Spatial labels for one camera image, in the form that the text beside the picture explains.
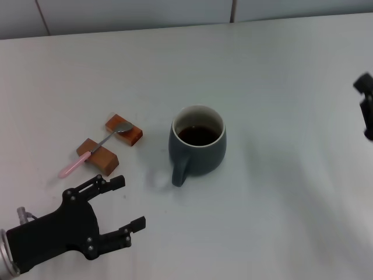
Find dark coffee liquid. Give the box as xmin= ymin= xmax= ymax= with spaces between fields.
xmin=177 ymin=124 xmax=219 ymax=146

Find notched wooden block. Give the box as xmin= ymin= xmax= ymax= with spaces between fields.
xmin=76 ymin=138 xmax=119 ymax=177

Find grey ceramic mug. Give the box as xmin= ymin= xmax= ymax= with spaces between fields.
xmin=168 ymin=104 xmax=227 ymax=187

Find flat wooden block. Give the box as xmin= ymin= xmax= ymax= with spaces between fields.
xmin=104 ymin=113 xmax=144 ymax=148

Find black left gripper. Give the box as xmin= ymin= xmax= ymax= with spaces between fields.
xmin=5 ymin=174 xmax=147 ymax=274

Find left wrist cable with connector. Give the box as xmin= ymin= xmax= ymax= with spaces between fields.
xmin=16 ymin=206 xmax=39 ymax=225

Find pink handled metal spoon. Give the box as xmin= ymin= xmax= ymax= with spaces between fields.
xmin=58 ymin=121 xmax=135 ymax=179

